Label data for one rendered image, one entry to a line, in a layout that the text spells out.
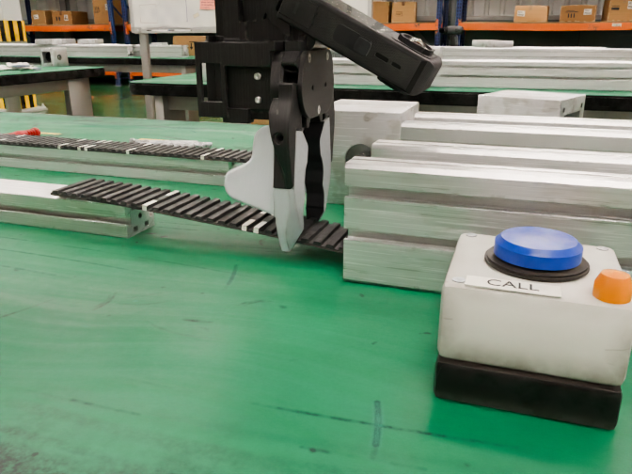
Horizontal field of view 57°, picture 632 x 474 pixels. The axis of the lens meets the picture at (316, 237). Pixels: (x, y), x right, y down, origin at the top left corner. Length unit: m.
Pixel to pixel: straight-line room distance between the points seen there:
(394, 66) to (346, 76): 1.67
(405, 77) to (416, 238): 0.11
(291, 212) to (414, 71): 0.13
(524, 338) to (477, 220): 0.12
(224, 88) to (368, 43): 0.11
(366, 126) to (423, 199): 0.20
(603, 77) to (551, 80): 0.15
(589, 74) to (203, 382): 1.83
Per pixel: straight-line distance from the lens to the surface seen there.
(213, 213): 0.49
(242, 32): 0.44
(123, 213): 0.52
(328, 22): 0.41
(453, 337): 0.28
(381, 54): 0.40
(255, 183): 0.43
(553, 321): 0.27
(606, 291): 0.27
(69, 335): 0.37
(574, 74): 2.03
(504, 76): 2.02
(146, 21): 3.91
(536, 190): 0.38
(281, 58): 0.41
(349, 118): 0.58
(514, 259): 0.28
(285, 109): 0.40
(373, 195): 0.40
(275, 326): 0.35
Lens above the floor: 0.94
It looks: 19 degrees down
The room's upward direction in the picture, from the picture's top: straight up
